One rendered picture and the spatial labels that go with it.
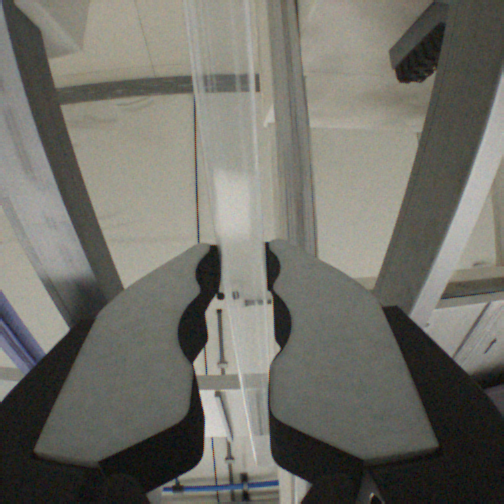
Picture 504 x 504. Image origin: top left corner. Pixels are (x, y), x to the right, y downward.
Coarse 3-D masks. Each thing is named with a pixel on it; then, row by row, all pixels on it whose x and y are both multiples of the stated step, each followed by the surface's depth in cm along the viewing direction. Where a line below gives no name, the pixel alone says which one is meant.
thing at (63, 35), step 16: (16, 0) 13; (32, 0) 13; (48, 0) 14; (64, 0) 15; (80, 0) 17; (32, 16) 14; (48, 16) 14; (64, 16) 16; (80, 16) 17; (48, 32) 16; (64, 32) 16; (80, 32) 18; (48, 48) 17; (64, 48) 18; (80, 48) 18
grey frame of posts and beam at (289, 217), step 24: (288, 0) 55; (288, 24) 55; (288, 96) 54; (288, 120) 54; (288, 144) 54; (288, 168) 54; (288, 192) 54; (312, 192) 54; (288, 216) 54; (312, 216) 54; (288, 240) 54; (312, 240) 54
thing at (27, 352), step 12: (0, 300) 15; (0, 312) 15; (12, 312) 16; (0, 324) 15; (12, 324) 16; (24, 324) 17; (0, 336) 16; (12, 336) 16; (24, 336) 16; (12, 348) 16; (24, 348) 16; (36, 348) 17; (12, 360) 17; (24, 360) 17; (36, 360) 17; (24, 372) 18
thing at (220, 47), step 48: (192, 0) 7; (240, 0) 7; (192, 48) 8; (240, 48) 8; (240, 96) 9; (240, 144) 10; (240, 192) 11; (240, 240) 12; (240, 288) 13; (240, 336) 15; (240, 384) 18
